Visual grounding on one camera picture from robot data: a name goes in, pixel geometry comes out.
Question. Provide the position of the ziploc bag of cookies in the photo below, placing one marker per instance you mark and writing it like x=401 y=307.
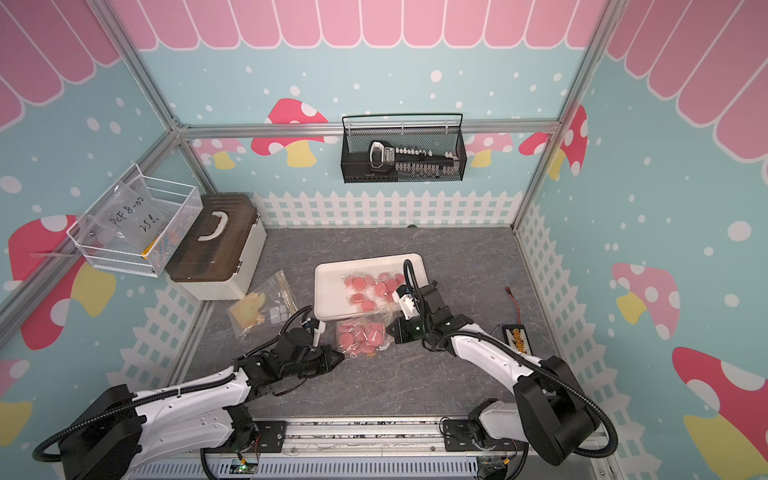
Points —
x=361 y=337
x=271 y=303

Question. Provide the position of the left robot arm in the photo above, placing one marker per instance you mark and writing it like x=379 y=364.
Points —
x=123 y=430

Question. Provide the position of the socket set in basket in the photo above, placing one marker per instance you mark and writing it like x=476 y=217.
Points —
x=404 y=163

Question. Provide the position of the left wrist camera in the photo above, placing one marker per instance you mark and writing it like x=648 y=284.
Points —
x=316 y=328

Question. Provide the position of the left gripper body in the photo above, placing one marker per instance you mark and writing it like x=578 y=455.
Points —
x=307 y=368

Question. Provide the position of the white rectangular tray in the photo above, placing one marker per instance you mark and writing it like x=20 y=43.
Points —
x=333 y=283

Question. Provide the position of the white wire basket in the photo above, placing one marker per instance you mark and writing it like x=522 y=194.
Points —
x=182 y=204

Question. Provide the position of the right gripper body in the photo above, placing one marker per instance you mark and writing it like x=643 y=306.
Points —
x=417 y=329

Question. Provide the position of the black connector board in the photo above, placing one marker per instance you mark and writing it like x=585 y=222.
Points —
x=516 y=337

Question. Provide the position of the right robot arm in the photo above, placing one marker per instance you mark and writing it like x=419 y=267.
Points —
x=551 y=413

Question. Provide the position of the clear labelled plastic bag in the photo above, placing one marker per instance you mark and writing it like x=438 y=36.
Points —
x=127 y=219

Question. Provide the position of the white toolbox brown lid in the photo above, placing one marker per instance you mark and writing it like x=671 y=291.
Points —
x=218 y=257

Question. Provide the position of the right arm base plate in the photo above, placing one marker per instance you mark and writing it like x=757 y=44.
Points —
x=463 y=435

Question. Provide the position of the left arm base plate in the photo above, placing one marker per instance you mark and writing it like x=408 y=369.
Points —
x=268 y=437

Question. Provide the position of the black wire mesh basket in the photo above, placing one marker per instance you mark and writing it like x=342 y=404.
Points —
x=439 y=132

